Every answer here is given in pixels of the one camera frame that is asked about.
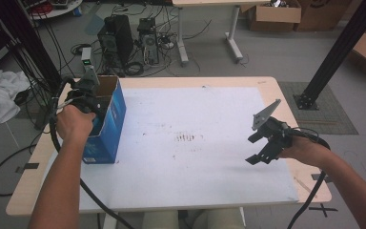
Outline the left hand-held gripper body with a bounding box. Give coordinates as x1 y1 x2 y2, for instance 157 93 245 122
65 65 103 115

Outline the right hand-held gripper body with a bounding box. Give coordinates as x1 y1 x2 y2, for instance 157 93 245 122
251 98 295 151

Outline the blue cardboard box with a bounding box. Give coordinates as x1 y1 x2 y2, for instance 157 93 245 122
81 74 128 165

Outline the person's left hand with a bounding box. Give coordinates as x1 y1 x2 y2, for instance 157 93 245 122
55 104 97 146

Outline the person's right hand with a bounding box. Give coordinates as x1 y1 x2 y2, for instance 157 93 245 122
277 135 332 168

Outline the white box with green light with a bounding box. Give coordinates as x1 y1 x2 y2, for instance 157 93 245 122
80 46 93 70

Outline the grey floor mat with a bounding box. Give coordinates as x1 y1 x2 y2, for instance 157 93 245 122
277 81 359 135

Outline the large black computer tower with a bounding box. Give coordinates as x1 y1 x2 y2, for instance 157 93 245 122
96 14 134 70

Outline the white table leg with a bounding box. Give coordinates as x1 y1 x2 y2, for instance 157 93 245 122
102 212 119 229
238 207 247 227

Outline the white sheet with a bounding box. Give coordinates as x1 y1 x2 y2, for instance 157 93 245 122
77 86 300 213

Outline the small black computer tower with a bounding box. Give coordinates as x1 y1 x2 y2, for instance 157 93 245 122
136 17 160 67

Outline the round white table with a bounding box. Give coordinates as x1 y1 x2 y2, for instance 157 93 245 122
28 0 84 21

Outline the white-legged desk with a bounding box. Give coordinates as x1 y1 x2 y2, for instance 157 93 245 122
172 0 272 68

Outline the open brown cardboard box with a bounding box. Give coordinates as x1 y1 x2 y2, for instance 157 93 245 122
247 0 302 33

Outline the closed brown cardboard box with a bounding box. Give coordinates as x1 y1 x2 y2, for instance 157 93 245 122
294 0 353 32

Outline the person's left leg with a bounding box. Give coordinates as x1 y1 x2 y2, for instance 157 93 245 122
142 210 181 229

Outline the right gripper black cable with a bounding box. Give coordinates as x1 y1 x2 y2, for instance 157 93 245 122
286 126 332 229

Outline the black frame post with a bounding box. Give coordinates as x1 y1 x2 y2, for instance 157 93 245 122
0 0 67 96
293 0 366 111

